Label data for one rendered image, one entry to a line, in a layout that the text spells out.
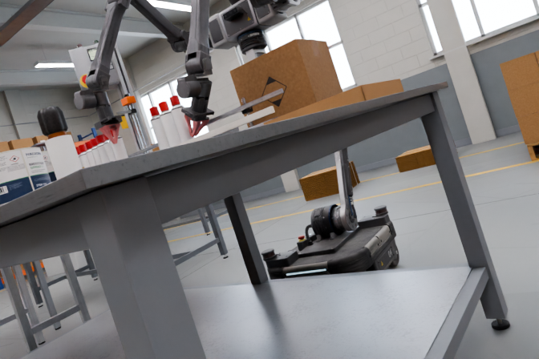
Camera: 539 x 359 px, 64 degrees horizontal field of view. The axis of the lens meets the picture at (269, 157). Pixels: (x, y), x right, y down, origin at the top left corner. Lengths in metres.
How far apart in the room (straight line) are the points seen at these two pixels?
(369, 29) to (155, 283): 6.68
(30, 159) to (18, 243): 0.75
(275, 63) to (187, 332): 1.13
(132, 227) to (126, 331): 0.11
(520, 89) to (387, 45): 2.97
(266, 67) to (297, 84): 0.13
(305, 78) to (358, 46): 5.64
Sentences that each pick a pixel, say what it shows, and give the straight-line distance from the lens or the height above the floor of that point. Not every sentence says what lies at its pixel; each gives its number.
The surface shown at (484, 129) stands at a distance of 6.63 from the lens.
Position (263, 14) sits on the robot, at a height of 1.41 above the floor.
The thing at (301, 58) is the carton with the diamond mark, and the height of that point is 1.05.
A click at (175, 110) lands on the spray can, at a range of 1.56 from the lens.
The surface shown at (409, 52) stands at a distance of 6.85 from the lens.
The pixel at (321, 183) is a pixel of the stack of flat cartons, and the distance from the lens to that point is 5.74.
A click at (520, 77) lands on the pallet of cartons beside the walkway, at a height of 0.72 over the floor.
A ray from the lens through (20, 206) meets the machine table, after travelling 0.57.
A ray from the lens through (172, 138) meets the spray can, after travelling 1.60.
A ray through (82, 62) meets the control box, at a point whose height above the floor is 1.41.
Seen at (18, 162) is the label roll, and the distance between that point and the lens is 1.43.
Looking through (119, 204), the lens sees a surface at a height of 0.79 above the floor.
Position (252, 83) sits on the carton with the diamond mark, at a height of 1.04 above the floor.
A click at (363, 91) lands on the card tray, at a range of 1.02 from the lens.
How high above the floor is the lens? 0.79
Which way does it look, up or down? 1 degrees down
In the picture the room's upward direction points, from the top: 18 degrees counter-clockwise
